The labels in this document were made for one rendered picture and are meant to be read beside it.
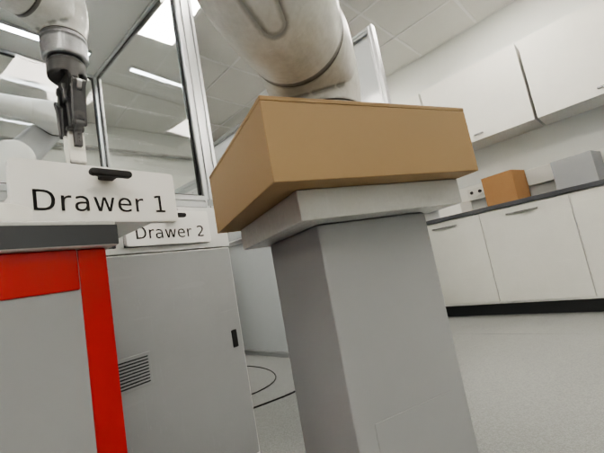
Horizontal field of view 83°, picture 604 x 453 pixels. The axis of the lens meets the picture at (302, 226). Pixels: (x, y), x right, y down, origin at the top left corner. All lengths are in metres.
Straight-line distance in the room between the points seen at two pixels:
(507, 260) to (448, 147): 2.72
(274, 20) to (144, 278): 0.86
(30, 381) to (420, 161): 0.50
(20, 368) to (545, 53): 3.71
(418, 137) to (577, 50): 3.22
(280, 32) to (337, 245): 0.27
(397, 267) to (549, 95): 3.18
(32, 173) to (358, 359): 0.60
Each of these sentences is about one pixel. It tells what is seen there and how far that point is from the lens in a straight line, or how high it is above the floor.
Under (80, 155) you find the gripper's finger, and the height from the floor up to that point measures 0.98.
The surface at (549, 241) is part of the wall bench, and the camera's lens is 3.16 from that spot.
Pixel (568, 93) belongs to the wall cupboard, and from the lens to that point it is 3.61.
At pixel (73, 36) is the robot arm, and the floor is 1.25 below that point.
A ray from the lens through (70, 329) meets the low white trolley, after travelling 0.45.
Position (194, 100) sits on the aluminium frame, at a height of 1.37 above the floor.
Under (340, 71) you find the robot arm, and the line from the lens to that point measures 0.59.
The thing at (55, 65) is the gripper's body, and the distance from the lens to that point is 0.95.
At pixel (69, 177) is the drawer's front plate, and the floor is 0.90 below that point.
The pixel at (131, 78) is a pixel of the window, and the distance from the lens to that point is 1.38.
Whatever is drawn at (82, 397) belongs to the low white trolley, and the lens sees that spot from 0.46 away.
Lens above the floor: 0.66
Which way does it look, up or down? 7 degrees up
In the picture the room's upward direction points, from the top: 10 degrees counter-clockwise
